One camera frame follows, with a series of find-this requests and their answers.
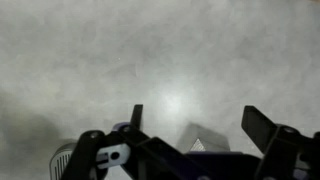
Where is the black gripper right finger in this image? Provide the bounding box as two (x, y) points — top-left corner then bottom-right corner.
(241, 105), (320, 180)

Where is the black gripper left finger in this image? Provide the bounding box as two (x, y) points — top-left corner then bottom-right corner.
(61, 104), (208, 180)

